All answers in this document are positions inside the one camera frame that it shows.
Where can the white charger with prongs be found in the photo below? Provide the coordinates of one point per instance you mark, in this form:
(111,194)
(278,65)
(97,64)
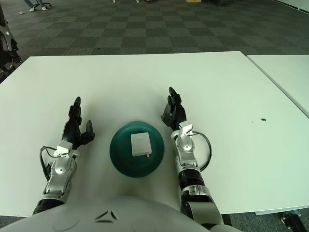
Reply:
(140,143)

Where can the black office chair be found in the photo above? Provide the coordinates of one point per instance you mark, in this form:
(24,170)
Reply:
(47,4)

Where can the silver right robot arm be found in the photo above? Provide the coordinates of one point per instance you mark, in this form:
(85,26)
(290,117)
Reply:
(186,145)

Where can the brown cardboard box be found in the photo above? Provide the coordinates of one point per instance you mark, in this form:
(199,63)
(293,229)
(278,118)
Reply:
(193,1)

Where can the silver black standby robot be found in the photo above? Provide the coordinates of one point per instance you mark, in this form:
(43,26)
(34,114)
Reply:
(4,41)

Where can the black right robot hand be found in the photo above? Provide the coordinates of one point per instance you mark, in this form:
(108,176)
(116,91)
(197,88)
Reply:
(178,113)

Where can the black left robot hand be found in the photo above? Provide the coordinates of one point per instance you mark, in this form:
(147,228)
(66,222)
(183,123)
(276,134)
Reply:
(72,130)

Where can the green round plate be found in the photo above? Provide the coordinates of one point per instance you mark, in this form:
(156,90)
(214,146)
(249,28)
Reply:
(120,149)

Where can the silver robot torso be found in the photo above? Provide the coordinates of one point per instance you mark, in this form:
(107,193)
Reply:
(96,217)

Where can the black table foot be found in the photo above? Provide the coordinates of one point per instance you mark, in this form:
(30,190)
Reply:
(293,221)

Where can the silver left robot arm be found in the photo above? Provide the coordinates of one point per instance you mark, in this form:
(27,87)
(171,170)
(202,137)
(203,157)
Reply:
(60,169)

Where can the seated person legs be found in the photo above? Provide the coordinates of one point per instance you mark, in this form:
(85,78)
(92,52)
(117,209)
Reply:
(28,3)

